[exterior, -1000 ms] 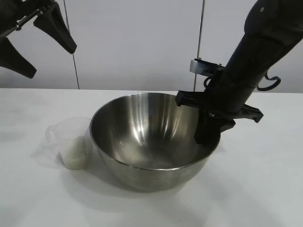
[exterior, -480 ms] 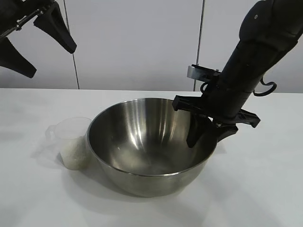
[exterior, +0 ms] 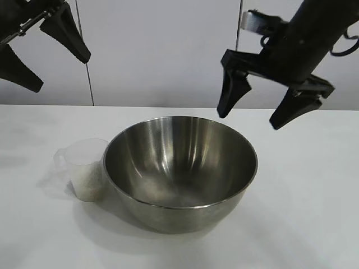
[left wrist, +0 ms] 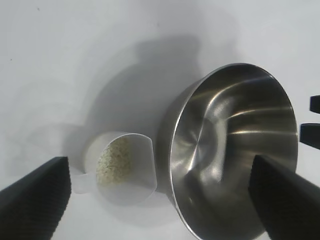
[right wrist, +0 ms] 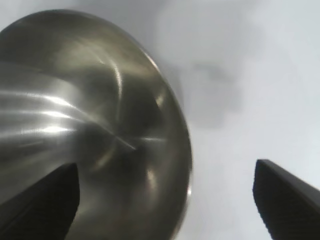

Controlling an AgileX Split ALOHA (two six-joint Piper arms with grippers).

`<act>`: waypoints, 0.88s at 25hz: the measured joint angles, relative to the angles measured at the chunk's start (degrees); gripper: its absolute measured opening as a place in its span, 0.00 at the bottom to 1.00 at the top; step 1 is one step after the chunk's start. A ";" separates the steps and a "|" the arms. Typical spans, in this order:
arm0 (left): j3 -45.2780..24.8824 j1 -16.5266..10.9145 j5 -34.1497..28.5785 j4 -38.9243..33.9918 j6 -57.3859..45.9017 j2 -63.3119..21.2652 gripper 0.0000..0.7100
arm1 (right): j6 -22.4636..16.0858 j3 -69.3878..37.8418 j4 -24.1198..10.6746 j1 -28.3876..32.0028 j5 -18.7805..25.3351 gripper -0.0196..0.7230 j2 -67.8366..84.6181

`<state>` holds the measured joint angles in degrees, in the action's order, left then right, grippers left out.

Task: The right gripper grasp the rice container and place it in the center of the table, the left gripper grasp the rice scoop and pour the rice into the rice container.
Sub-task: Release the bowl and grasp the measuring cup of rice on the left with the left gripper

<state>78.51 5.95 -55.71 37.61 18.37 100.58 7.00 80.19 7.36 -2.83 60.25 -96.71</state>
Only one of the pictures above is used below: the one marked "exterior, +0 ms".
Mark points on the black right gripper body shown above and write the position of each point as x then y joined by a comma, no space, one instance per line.
303,50

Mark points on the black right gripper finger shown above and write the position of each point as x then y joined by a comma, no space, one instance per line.
232,92
294,107

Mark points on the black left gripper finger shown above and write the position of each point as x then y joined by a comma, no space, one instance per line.
19,71
66,35

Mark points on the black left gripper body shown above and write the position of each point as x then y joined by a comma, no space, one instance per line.
16,14

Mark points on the stainless steel mixing bowl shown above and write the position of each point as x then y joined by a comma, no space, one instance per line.
179,168

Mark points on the clear plastic measuring cup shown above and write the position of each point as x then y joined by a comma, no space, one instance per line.
81,151

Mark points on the white rice grains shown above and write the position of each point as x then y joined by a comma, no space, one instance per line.
88,182

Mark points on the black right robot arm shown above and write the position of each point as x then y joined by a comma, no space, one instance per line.
328,11

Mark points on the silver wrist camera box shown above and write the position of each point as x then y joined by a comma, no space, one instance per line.
252,22

